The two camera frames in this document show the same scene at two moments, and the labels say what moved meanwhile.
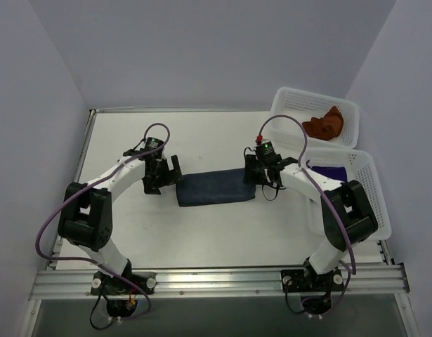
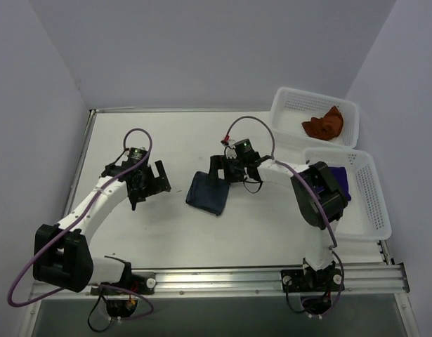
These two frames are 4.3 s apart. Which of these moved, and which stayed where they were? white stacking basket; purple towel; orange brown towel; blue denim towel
Moved: blue denim towel
Stayed: white stacking basket; purple towel; orange brown towel
